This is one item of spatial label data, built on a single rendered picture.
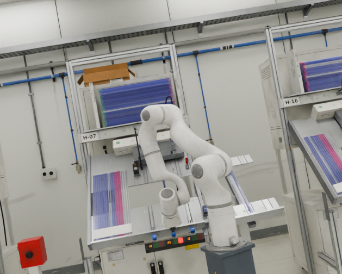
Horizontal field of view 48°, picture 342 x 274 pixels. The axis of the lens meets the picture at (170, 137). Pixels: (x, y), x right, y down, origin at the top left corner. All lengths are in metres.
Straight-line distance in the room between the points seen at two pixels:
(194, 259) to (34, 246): 1.01
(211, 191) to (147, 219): 0.69
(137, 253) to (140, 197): 1.65
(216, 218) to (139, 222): 0.68
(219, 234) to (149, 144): 0.58
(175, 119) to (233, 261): 0.71
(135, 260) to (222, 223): 1.00
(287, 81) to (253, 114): 1.33
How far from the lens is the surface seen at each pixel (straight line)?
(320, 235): 2.80
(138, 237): 2.26
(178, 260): 2.61
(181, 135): 1.79
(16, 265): 3.36
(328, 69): 2.97
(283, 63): 3.06
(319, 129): 2.85
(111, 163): 2.64
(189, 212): 2.30
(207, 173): 1.65
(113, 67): 3.20
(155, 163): 1.95
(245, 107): 4.29
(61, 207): 4.31
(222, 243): 1.77
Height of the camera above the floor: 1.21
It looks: 1 degrees up
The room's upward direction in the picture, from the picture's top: 10 degrees counter-clockwise
